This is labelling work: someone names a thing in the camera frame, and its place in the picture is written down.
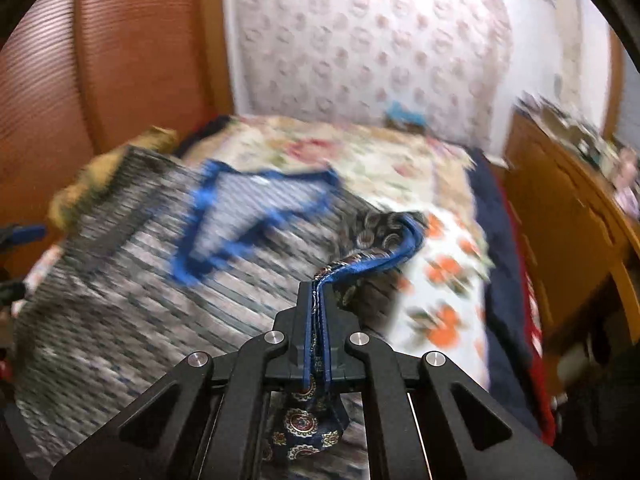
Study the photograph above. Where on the floral bed cover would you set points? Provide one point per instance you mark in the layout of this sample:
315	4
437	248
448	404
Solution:
360	155

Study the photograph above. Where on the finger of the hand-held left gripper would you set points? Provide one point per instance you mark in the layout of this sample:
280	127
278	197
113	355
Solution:
22	234

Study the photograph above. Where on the small blue box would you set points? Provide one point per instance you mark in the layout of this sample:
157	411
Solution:
405	115

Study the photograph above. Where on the clutter of bottles and boxes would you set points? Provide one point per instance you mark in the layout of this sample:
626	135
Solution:
590	130

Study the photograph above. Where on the navy medallion print garment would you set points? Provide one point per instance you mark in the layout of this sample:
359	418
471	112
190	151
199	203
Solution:
150	280

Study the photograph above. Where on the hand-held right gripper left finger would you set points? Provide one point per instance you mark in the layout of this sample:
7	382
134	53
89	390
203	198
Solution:
299	322

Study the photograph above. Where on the navy blanket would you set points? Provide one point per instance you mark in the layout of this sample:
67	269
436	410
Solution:
500	285

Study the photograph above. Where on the yellow embroidered pillow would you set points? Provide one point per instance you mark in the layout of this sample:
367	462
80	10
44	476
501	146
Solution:
95	175

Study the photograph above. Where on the red blanket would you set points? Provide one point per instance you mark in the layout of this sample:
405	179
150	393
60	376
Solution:
537	340

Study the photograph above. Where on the wooden cabinet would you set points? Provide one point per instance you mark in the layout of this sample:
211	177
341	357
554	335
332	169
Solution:
565	220

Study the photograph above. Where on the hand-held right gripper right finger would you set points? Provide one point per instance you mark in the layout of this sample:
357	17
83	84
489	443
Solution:
334	340

